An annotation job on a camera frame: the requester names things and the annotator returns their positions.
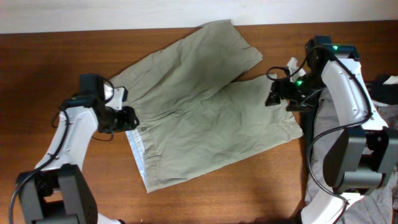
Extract khaki green shorts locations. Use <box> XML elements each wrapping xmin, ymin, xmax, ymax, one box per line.
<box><xmin>112</xmin><ymin>21</ymin><xmax>302</xmax><ymax>192</ymax></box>

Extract grey shorts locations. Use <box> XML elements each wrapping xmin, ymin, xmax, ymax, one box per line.
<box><xmin>304</xmin><ymin>88</ymin><xmax>398</xmax><ymax>224</ymax></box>

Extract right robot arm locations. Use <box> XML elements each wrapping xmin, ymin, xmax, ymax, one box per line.
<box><xmin>266</xmin><ymin>35</ymin><xmax>397</xmax><ymax>223</ymax></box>

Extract right black cable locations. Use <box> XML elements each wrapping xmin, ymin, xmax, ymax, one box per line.
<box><xmin>266</xmin><ymin>45</ymin><xmax>373</xmax><ymax>206</ymax></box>

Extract white cloth piece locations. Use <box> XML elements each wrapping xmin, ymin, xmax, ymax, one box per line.
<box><xmin>383</xmin><ymin>76</ymin><xmax>398</xmax><ymax>85</ymax></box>

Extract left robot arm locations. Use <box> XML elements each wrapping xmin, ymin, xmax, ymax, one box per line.
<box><xmin>9</xmin><ymin>73</ymin><xmax>139</xmax><ymax>224</ymax></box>

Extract black garment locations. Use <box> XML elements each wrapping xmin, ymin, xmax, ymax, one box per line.
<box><xmin>303</xmin><ymin>75</ymin><xmax>397</xmax><ymax>143</ymax></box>

